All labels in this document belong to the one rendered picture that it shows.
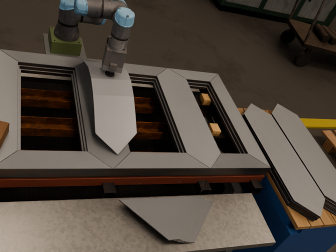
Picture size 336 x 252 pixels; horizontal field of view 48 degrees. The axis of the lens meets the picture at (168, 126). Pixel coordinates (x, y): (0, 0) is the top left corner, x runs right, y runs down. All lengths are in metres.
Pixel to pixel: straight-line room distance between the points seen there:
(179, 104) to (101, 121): 0.53
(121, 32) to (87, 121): 0.42
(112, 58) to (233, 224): 0.88
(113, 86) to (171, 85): 0.50
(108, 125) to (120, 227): 0.41
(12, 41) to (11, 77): 1.84
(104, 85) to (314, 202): 1.10
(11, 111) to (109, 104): 0.40
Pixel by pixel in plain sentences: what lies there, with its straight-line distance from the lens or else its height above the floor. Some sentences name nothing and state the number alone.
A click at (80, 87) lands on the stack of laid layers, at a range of 1.84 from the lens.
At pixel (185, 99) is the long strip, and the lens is 2.00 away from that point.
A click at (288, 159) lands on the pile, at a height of 0.85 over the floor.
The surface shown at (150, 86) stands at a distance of 2.31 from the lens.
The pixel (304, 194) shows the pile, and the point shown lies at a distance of 1.90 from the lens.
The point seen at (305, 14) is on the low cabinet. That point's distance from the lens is 6.34.
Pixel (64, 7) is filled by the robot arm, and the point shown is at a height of 0.96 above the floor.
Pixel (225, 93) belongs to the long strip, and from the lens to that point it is 2.19.
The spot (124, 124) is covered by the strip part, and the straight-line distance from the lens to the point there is 1.59.
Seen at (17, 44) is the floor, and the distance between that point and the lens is 3.64.
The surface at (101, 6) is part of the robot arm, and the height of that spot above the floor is 1.30.
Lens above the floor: 2.00
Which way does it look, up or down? 39 degrees down
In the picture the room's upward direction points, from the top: 24 degrees clockwise
